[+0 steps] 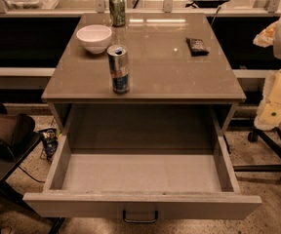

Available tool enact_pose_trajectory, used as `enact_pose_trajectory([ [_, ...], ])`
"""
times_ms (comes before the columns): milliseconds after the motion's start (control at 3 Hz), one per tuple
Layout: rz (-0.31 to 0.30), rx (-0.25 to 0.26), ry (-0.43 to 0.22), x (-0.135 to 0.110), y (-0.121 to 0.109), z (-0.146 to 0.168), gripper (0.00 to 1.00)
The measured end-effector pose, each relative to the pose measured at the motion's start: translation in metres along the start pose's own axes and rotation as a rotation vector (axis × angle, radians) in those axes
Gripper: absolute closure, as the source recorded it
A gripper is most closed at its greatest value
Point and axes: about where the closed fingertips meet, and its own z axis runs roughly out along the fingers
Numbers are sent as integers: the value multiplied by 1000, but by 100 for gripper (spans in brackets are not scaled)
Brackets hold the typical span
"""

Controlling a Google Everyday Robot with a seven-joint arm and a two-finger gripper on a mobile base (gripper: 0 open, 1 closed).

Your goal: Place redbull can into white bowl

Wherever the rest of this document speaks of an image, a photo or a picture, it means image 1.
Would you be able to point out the redbull can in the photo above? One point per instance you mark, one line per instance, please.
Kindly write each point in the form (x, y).
(119, 68)

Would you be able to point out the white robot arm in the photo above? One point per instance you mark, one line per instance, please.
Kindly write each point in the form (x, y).
(269, 111)

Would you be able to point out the white bowl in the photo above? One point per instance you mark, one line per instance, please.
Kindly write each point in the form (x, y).
(94, 38)

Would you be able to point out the green soda can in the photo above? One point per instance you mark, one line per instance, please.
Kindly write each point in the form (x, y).
(117, 12)

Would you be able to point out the grey cabinet table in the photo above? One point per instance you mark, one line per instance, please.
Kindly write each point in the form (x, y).
(161, 67)

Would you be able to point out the dark snack packet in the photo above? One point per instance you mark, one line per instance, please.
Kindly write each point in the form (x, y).
(196, 47)

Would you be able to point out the open grey drawer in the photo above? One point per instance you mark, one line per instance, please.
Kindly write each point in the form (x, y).
(142, 158)

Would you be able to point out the dark side table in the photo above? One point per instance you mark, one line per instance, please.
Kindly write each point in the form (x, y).
(10, 160)

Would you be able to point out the black drawer handle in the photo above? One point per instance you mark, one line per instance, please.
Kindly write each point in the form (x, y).
(140, 218)

